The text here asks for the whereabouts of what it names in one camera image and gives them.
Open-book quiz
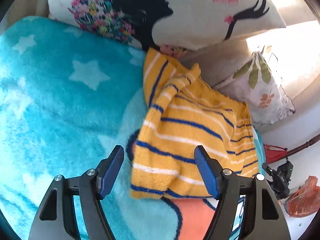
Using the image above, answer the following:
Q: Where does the orange plastic bag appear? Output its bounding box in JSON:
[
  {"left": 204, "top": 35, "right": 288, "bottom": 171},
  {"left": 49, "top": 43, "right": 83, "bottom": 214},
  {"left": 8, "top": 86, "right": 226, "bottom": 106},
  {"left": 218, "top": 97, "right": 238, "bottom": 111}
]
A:
[{"left": 285, "top": 175, "right": 320, "bottom": 218}]

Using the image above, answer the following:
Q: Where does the beige sofa cushion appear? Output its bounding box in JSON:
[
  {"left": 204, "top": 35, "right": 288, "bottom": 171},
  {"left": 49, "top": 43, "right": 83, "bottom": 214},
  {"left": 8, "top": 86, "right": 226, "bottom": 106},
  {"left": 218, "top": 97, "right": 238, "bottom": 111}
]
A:
[{"left": 179, "top": 39, "right": 253, "bottom": 88}]

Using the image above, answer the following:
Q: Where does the yellow striped knit sweater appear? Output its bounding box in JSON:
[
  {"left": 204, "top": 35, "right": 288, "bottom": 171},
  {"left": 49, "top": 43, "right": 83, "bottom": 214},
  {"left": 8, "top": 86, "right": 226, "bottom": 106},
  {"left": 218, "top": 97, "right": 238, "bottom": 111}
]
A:
[{"left": 130, "top": 47, "right": 259, "bottom": 200}]

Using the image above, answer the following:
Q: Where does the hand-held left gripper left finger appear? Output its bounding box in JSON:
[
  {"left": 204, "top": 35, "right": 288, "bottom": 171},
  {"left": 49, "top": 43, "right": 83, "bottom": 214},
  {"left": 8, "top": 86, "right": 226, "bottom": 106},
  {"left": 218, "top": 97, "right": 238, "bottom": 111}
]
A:
[{"left": 28, "top": 145, "right": 125, "bottom": 240}]

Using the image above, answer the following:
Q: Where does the white pillow with black figure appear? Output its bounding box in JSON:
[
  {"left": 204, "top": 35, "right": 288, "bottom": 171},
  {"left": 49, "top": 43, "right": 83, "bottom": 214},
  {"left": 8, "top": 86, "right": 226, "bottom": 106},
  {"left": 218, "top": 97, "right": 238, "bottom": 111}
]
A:
[{"left": 46, "top": 0, "right": 287, "bottom": 51}]

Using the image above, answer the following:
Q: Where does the white leaf print pillow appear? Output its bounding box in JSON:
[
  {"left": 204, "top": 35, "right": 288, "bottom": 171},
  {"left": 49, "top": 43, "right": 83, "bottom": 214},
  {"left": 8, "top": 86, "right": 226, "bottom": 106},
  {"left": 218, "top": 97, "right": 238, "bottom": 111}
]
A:
[{"left": 212, "top": 45, "right": 296, "bottom": 127}]

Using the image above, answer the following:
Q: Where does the black device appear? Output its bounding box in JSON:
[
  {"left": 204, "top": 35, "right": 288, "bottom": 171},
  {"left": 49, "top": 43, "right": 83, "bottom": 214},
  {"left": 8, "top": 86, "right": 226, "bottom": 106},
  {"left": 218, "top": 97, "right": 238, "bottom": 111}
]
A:
[{"left": 262, "top": 160, "right": 294, "bottom": 200}]

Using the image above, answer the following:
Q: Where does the red cloth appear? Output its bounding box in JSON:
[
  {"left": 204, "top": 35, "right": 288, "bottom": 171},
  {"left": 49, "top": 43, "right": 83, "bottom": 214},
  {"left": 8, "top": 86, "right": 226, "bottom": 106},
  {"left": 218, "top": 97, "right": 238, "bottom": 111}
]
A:
[{"left": 263, "top": 144, "right": 288, "bottom": 164}]

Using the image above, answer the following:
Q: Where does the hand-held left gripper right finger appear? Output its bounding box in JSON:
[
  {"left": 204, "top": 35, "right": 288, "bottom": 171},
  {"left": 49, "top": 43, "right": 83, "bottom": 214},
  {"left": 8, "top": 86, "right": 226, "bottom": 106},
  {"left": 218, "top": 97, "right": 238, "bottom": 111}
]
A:
[{"left": 194, "top": 145, "right": 292, "bottom": 240}]

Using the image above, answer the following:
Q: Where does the dark wooden stick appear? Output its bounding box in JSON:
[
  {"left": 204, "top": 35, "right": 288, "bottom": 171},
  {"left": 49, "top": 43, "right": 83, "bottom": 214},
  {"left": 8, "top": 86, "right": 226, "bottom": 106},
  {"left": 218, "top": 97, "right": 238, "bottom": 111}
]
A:
[{"left": 286, "top": 133, "right": 320, "bottom": 156}]

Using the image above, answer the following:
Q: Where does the turquoise star print blanket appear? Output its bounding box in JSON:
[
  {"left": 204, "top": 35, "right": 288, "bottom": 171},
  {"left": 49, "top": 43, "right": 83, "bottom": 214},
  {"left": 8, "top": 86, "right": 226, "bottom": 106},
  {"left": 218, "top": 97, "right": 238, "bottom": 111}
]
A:
[{"left": 0, "top": 16, "right": 264, "bottom": 240}]

